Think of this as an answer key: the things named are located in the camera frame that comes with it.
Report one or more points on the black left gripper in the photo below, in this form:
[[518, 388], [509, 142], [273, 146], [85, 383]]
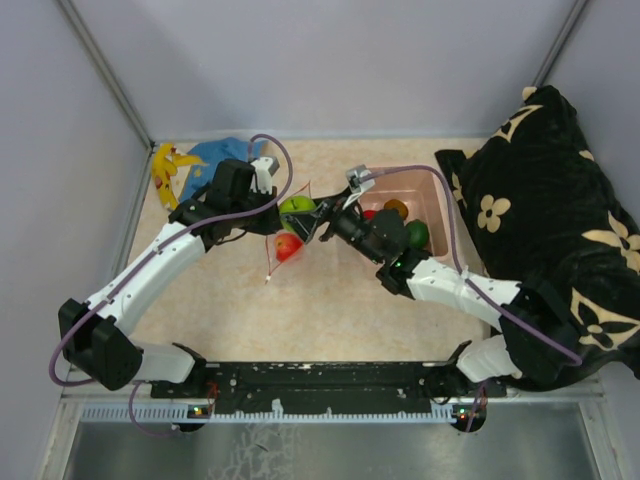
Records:
[[270, 224]]

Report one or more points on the green apple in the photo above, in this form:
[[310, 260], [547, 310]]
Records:
[[297, 204]]

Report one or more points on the yellow plush toy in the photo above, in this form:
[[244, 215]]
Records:
[[169, 170]]

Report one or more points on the clear zip bag orange zipper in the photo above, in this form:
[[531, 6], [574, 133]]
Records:
[[272, 263]]

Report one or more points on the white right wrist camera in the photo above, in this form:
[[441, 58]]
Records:
[[360, 181]]

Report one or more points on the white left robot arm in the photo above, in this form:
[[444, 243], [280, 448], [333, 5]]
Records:
[[95, 334]]

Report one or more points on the pink plastic bin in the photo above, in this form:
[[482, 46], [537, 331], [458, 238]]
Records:
[[423, 195]]

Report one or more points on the blue cloth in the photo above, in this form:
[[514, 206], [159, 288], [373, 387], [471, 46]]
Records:
[[211, 153]]

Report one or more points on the dark green lime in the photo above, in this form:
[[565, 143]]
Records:
[[419, 234]]

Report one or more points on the white slotted cable duct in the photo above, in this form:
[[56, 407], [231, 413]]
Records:
[[147, 412]]

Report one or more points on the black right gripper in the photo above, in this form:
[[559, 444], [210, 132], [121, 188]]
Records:
[[304, 223]]

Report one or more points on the red apple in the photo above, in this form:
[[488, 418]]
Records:
[[286, 245]]

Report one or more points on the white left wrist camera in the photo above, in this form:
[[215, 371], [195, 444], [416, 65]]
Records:
[[265, 167]]

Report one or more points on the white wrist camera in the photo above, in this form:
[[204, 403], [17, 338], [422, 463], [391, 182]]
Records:
[[265, 167], [360, 181]]

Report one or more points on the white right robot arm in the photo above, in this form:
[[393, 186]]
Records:
[[535, 338]]

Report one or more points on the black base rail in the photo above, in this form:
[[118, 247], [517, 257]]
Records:
[[317, 388]]

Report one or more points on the black floral blanket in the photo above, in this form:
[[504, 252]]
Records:
[[537, 206]]

